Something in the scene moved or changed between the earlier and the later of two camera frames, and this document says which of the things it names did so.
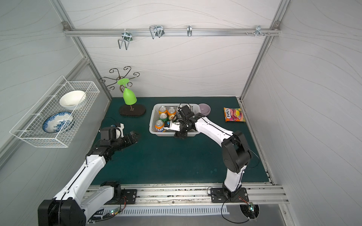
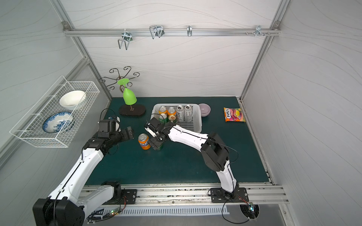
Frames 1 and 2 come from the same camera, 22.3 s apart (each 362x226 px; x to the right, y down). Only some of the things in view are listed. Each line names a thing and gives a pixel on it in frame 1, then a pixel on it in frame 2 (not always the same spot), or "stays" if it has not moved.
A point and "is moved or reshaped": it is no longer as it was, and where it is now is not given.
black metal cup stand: [133, 110] stays
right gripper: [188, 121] → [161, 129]
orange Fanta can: [159, 126] is moved or reshaped
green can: [163, 117] stays
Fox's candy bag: [234, 115] stays
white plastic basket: [154, 116] stays
